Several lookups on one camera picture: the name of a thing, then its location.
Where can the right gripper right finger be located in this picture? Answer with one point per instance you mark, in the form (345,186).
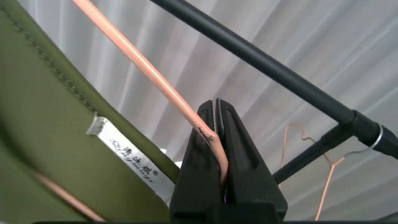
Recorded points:
(255,193)

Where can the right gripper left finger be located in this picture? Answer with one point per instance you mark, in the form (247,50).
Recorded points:
(196,186)

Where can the pink clothes hanger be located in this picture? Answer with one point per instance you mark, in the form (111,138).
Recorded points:
(325,186)
(140,62)

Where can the green shirt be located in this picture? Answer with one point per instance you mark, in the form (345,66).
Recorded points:
(46,109)

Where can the black clothes rack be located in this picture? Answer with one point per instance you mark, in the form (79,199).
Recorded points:
(264,62)

